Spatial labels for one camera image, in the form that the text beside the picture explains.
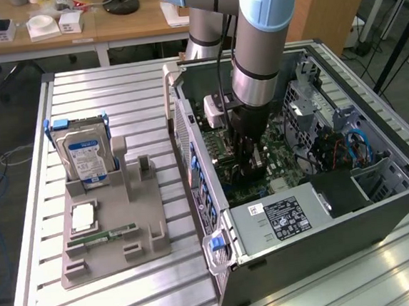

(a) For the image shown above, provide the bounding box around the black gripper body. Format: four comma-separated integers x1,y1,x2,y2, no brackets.
227,101,274,155

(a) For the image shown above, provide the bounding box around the green motherboard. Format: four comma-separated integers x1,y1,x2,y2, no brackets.
192,91,310,211

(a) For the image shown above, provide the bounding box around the perforated metal drive cage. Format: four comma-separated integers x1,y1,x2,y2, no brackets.
279,75,339,146

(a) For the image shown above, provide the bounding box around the silver chipset heatsink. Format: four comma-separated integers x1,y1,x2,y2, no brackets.
270,178,292,194

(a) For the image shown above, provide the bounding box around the grey power supply with label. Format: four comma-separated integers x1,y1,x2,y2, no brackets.
227,180,338,259

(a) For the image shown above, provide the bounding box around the black plastic shroud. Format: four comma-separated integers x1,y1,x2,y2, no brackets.
309,166,374,219

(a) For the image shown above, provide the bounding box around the blue case latch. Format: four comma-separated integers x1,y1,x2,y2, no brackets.
211,236,226,254

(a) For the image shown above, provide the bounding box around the white paper stack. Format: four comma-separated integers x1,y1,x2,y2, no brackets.
160,0,193,29

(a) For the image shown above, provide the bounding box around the white floor unit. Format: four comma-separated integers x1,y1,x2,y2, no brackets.
341,15,373,51

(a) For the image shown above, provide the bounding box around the grey metal disk bay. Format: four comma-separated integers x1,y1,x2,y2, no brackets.
348,153,409,208

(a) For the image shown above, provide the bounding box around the open black PC case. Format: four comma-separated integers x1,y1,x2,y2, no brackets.
159,31,409,306

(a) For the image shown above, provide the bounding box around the black stand pole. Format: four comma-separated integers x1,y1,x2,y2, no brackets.
365,0,409,94

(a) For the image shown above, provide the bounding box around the hard disk in blue caddy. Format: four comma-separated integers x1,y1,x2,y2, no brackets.
41,111,118,195

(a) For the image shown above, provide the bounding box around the black lamp base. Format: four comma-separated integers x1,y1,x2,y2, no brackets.
102,0,141,17

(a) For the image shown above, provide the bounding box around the grey plastic parts rack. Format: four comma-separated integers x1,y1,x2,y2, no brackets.
48,131,175,291

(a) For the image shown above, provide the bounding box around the green RAM stick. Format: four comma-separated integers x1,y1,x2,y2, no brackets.
67,221,140,248

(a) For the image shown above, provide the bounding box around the silver CPU chip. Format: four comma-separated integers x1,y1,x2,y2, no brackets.
69,204,96,233

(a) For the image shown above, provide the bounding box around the small white box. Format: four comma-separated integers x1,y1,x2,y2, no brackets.
58,10,86,35

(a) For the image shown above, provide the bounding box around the wooden desk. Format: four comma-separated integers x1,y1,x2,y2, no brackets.
0,0,238,66

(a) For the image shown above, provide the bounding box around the white box round insert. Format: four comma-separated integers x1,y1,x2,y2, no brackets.
26,13,63,43

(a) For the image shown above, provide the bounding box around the black office chair base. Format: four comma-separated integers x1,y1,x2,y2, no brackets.
0,59,49,104

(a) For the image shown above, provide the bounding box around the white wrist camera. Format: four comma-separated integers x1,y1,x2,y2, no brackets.
201,92,230,130

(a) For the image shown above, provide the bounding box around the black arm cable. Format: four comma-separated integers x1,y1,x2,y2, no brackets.
210,0,236,148

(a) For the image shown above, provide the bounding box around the red wire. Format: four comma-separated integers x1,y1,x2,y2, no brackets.
332,138,358,168

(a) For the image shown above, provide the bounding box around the blue wire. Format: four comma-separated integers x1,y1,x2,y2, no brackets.
344,129,375,168

